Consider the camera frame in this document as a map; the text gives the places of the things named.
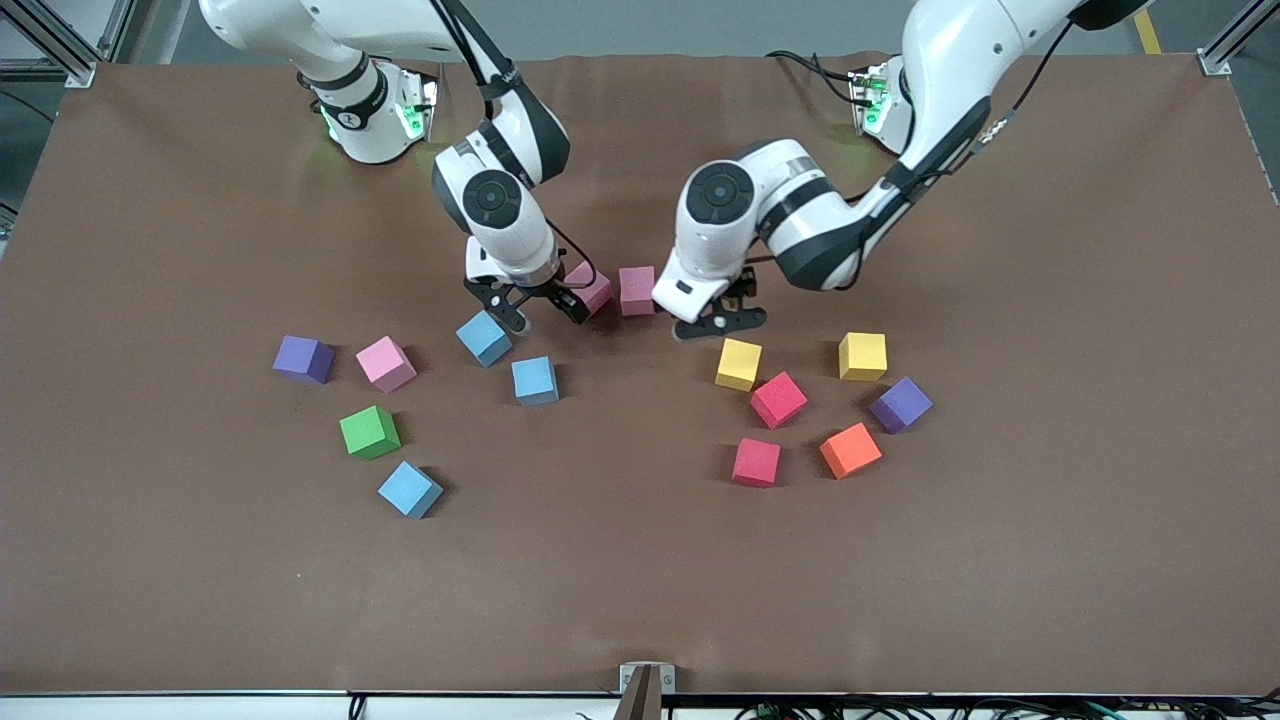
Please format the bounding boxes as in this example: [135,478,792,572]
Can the black cable bundle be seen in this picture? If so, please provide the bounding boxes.
[735,697,1280,720]

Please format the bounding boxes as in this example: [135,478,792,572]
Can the pink foam cube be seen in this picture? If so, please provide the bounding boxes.
[565,260,614,318]
[618,265,658,318]
[355,335,418,394]

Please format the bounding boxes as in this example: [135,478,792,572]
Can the orange foam cube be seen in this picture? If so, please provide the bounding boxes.
[819,422,884,481]

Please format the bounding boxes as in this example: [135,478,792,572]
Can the red foam cube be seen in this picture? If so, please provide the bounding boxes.
[731,438,782,489]
[750,371,809,431]

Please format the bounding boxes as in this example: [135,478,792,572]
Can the green foam cube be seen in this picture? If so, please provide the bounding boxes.
[339,404,402,462]

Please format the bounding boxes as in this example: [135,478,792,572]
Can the yellow foam cube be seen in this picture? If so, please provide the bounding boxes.
[714,338,763,393]
[838,332,889,383]

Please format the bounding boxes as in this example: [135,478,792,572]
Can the brown table mat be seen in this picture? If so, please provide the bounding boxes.
[0,52,1280,698]

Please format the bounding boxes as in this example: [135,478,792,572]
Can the aluminium frame profile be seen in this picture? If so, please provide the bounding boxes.
[1197,0,1280,77]
[98,0,138,61]
[0,0,98,89]

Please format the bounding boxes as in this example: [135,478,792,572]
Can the blue foam cube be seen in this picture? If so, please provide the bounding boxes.
[455,309,514,369]
[511,356,560,407]
[377,460,444,520]

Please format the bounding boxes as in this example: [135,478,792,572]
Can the metal clamp bracket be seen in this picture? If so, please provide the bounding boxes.
[615,662,677,720]

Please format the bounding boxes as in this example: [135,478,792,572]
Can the purple foam cube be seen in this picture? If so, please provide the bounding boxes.
[272,334,336,386]
[868,376,934,435]

